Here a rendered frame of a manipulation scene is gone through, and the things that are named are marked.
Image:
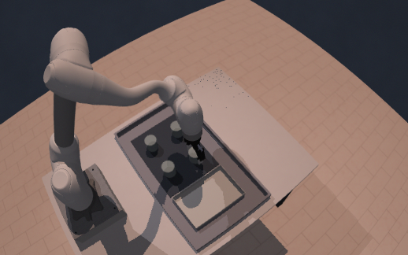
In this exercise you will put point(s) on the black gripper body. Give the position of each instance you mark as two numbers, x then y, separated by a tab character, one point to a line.
195	143

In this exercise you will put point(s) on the translucent grey cylinder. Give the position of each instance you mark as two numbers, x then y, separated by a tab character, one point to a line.
168	168
151	143
176	130
193	156

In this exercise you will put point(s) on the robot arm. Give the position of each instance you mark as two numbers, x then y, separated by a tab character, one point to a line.
72	77

